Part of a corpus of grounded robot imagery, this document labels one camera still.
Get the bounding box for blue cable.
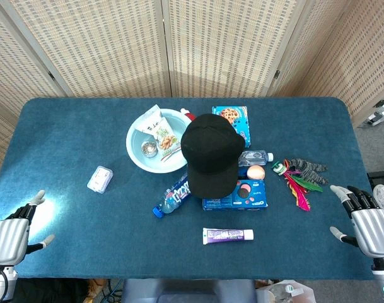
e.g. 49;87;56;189
102;279;125;303

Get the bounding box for colourful feather shuttlecock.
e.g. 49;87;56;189
271;159;324;211

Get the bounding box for blue-capped drink bottle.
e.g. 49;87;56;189
152;175;192;219

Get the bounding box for black baseball cap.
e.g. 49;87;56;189
180;113;246;199

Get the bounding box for light blue plastic bowl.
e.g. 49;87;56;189
125;108;192;174

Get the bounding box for silver foil cup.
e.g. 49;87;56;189
141;140;158;158

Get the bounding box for peach coloured ball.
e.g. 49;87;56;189
247;165;266;181

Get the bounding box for clear white-capped water bottle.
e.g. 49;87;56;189
238;150;274;167

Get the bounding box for snack packets in bowl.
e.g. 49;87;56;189
152;121;183;162

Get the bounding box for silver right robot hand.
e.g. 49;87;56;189
329;184;384;269

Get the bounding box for white electronic device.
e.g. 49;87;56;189
357;99;384;128

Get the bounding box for blue chocolate chip cookie box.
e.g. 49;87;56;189
211;105;252;148

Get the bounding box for woven folding screen panel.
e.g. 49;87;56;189
161;0;306;98
0;0;173;98
0;0;68;177
267;0;384;127

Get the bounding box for black box on floor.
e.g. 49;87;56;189
367;170;384;190

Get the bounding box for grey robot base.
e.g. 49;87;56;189
120;278;257;303

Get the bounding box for grey knit glove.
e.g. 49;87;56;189
286;157;330;186

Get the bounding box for clear plastic container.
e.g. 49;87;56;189
257;280;316;303

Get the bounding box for blue carpet table cover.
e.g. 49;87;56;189
0;97;383;281

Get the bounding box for white snack packet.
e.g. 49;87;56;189
135;104;168;135

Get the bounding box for purple toothpaste tube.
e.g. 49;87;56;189
202;227;255;246

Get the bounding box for small clear plastic box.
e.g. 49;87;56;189
86;165;113;194

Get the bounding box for blue Oreo cookie box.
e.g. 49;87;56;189
202;179;269;211

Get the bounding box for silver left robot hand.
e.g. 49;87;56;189
0;189;56;266

